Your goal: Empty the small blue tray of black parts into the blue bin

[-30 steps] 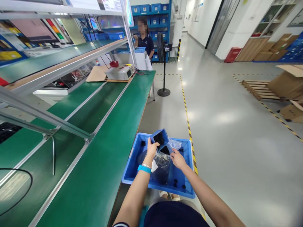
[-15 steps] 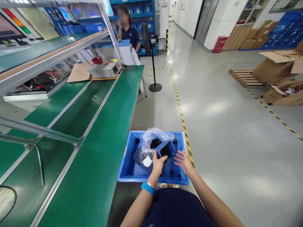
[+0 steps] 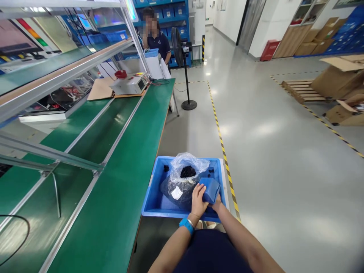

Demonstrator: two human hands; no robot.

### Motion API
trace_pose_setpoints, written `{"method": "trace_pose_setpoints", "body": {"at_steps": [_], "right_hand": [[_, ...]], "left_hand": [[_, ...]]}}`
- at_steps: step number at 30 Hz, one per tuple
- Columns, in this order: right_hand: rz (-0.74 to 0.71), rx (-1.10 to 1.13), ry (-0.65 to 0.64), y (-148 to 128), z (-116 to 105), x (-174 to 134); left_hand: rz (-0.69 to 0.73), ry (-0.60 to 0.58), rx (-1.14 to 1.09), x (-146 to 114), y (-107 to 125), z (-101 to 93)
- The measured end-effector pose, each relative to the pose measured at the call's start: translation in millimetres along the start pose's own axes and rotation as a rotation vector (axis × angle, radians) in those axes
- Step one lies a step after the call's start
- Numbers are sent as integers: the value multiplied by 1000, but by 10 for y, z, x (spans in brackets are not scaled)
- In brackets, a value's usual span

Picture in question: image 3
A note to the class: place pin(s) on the person's right hand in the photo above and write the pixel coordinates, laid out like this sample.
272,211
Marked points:
217,206

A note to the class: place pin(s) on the person's left hand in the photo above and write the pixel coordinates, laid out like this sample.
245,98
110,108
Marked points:
196,203

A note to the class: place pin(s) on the person's left fingers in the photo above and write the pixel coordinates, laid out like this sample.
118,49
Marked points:
199,190

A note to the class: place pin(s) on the small blue plastic box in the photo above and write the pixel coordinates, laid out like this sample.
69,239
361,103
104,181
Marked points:
210,190

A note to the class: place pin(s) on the small black part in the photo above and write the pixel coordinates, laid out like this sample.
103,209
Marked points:
166,168
210,173

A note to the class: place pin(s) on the clear bag of black parts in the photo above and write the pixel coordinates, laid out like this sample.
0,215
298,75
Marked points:
182,176

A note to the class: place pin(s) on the large blue plastic bin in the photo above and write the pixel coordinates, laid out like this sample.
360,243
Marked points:
153,199

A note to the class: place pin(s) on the person's body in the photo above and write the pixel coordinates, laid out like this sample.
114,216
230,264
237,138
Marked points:
210,253

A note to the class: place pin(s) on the green conveyor workbench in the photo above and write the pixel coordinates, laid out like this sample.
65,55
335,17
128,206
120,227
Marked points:
113,170

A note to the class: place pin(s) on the black standing fan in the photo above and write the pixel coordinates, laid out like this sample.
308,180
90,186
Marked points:
186,85

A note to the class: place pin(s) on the white test instrument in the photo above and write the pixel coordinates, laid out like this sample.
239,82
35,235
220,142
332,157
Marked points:
128,85

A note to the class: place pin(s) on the small red bin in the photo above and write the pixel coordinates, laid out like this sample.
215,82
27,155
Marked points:
120,74

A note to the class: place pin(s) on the flat cardboard sheet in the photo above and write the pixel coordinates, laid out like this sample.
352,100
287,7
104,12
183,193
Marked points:
99,89

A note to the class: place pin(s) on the wooden pallet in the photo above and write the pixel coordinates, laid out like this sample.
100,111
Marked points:
301,89

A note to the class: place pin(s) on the red fire cabinet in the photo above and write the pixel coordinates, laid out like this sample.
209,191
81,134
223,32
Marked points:
269,50

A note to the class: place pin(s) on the small open cardboard box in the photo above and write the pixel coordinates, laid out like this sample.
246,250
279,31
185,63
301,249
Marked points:
341,113

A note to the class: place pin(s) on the blue storage bin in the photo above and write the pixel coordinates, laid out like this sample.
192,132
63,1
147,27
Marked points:
98,38
116,35

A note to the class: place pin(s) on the wooden cabinet with glass doors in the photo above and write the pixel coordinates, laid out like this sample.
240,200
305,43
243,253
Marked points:
293,39

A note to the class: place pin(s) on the grey metal door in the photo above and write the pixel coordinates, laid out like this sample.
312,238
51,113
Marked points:
251,20

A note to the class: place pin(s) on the large open cardboard box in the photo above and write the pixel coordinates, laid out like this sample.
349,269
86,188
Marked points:
338,78

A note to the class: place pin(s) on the blue rack of bins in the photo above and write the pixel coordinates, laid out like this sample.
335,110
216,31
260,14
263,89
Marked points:
170,11

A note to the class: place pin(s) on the stack of cartons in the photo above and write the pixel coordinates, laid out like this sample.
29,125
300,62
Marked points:
321,38

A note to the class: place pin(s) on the stack of blue crates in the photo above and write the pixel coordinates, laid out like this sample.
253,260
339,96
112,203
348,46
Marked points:
348,31

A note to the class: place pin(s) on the black monitor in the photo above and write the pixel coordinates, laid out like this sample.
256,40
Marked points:
17,39

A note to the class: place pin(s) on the aluminium shelf frame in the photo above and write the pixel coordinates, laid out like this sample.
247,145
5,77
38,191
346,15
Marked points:
71,71

